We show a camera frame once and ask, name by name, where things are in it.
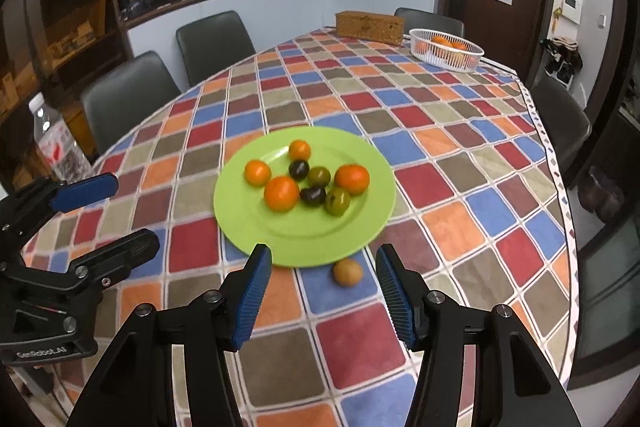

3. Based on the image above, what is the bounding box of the white plastic basket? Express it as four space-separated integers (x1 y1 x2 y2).
409 28 485 72

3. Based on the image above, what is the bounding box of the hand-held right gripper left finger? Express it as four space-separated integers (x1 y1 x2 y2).
67 243 273 427

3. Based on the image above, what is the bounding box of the grey dining chair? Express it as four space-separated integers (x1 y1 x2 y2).
531 77 592 175
175 11 257 88
394 7 465 38
81 51 182 155

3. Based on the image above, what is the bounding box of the pile of clothes and bags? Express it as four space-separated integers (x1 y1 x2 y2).
542 37 583 82

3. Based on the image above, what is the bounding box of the woven wicker box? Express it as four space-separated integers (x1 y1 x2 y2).
335 10 407 46

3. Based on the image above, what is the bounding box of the large orange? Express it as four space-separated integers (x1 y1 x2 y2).
263 176 301 213

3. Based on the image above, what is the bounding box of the clear plastic water bottle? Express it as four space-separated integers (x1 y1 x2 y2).
28 93 93 182

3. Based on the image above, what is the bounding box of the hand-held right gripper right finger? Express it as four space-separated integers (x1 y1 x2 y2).
375 243 583 427

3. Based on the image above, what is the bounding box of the brown kiwi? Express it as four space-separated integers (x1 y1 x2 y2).
333 258 364 288

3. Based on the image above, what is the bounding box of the green plum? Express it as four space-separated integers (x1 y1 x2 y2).
324 187 351 217
306 166 331 188

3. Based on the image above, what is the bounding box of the checkered tablecloth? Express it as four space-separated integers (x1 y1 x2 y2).
20 26 581 427

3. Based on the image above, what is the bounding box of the white counter cabinet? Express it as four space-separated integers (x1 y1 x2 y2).
122 0 441 88

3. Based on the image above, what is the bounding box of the green plate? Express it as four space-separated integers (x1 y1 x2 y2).
213 126 397 269

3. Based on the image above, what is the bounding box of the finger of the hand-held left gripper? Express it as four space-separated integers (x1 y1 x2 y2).
0 173 119 244
72 229 161 304

